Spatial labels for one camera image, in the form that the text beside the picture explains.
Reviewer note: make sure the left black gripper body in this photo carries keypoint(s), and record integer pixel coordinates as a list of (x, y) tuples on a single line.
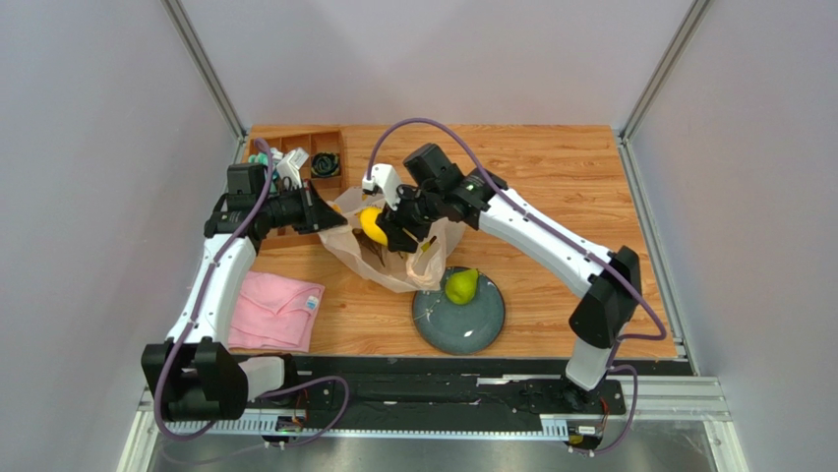
[(293, 209)]

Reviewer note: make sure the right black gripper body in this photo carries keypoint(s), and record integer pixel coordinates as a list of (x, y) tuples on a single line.
[(400, 222)]

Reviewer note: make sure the banana print plastic bag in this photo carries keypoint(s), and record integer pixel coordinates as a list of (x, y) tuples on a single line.
[(397, 272)]

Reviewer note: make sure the yellow fake mango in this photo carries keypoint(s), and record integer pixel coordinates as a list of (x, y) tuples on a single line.
[(368, 222)]

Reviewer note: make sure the green fake pear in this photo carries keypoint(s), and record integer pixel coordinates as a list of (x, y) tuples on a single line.
[(461, 286)]

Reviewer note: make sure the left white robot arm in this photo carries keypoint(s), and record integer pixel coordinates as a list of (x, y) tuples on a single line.
[(191, 374)]

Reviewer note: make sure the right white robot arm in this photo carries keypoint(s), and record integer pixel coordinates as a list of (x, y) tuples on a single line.
[(606, 282)]

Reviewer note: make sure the dark green rolled sock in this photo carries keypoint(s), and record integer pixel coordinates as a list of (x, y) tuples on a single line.
[(325, 165)]

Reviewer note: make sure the teal rolled sock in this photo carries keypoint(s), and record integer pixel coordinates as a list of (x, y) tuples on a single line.
[(261, 158)]

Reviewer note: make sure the wooden compartment tray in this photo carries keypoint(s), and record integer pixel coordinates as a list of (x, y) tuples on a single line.
[(325, 146)]

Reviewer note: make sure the dark grey round plate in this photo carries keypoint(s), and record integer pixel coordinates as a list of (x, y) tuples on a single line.
[(460, 330)]

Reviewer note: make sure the pink folded cloth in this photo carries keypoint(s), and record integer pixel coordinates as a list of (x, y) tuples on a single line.
[(274, 312)]

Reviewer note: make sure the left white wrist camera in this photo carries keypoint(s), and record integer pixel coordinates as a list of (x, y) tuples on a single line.
[(287, 166)]

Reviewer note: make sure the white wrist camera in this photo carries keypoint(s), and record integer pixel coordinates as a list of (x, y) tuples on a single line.
[(383, 179), (287, 166)]

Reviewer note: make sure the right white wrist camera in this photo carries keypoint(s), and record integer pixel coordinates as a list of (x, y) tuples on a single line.
[(383, 179)]

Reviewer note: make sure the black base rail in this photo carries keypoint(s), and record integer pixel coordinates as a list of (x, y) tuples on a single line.
[(441, 394)]

